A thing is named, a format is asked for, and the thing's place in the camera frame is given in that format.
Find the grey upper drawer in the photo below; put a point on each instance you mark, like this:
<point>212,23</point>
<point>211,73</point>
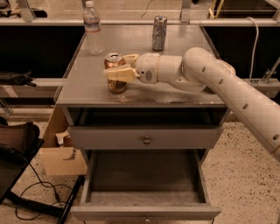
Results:
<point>144,138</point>

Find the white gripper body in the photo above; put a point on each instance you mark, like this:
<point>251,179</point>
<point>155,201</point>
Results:
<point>147,67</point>

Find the orange soda can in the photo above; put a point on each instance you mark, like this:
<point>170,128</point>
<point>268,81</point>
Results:
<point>115,59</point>

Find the black chair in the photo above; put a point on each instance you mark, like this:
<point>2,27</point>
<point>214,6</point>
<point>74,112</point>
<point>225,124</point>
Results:
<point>12,165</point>

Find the grey open middle drawer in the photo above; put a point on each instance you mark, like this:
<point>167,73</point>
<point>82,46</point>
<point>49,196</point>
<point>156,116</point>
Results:
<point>145,185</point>

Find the silver soda can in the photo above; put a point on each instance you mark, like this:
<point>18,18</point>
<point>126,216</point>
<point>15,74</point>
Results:
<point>159,33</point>

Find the white paper bowl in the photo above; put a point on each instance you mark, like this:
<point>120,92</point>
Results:
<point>229,64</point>

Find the clear plastic water bottle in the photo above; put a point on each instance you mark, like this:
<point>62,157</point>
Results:
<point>93,29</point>

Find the cardboard box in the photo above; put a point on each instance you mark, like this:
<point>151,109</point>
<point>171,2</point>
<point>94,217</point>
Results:
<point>59,156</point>

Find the brown bag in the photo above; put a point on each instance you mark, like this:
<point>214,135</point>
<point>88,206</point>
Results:
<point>20,137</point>

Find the grey drawer cabinet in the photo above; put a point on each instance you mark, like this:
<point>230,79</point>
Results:
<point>86,101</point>

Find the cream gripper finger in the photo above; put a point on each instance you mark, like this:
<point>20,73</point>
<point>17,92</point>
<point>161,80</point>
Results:
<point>124,73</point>
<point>131,60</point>

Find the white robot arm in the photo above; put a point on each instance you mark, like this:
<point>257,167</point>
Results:
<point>198,69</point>

